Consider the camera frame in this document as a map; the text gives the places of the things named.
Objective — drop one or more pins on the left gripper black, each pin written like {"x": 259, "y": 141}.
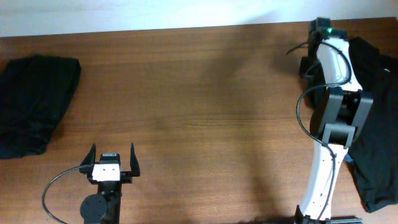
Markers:
{"x": 127, "y": 177}

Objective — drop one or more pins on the black t-shirt with logo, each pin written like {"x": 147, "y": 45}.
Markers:
{"x": 374, "y": 154}

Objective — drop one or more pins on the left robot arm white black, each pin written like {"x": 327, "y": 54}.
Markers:
{"x": 104, "y": 206}

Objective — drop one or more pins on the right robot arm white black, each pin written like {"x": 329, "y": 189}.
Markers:
{"x": 341, "y": 109}

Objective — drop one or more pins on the folded black garment left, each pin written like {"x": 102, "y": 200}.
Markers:
{"x": 35, "y": 94}

